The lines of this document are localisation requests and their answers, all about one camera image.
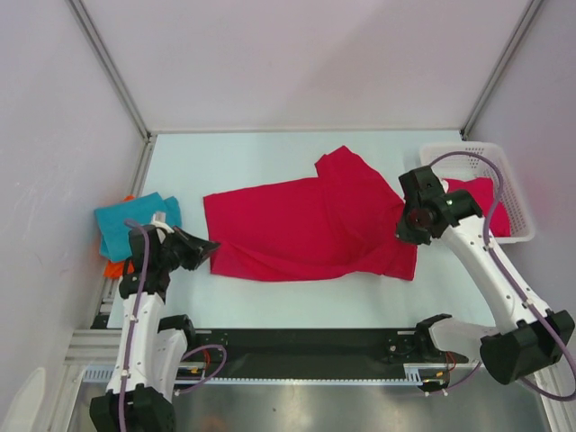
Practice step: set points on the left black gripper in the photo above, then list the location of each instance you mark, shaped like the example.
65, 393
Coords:
196, 248

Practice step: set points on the teal folded t shirt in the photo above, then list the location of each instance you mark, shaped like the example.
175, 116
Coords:
110, 220

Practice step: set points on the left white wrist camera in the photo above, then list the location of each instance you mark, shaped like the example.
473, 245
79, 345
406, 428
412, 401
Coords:
159, 221

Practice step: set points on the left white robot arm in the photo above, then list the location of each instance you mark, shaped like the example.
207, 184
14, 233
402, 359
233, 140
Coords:
139, 395

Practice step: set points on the red t shirt in basket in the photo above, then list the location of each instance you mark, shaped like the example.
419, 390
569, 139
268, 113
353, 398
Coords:
482, 191

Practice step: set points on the orange folded t shirt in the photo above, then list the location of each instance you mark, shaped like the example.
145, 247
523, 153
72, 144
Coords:
114, 270

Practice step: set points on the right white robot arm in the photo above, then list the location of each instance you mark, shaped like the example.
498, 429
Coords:
527, 336

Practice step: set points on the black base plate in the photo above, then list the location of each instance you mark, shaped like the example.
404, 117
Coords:
317, 353

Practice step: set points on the red t shirt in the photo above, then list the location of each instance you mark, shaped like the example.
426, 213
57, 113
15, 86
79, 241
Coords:
339, 222
482, 191

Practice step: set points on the white plastic basket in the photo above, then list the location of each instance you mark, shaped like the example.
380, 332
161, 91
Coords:
477, 167

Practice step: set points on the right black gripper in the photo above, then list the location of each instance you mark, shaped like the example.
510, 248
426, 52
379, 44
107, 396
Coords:
405, 233

